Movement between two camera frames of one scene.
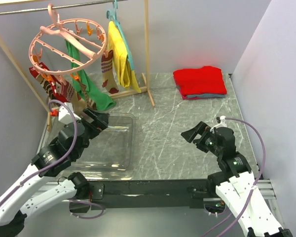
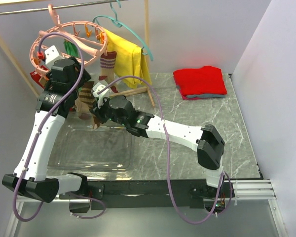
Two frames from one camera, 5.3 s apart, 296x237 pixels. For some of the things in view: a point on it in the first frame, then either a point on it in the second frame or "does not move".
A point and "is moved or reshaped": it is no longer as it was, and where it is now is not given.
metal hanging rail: [20, 11] does not move
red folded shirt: [208, 80] does not move
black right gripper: [202, 128] → [98, 112]
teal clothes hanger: [112, 14] → [118, 23]
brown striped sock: [78, 105] is moved or reshaped
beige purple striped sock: [108, 81] is moved or reshaped
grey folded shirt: [204, 96] does not move
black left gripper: [96, 126] → [85, 77]
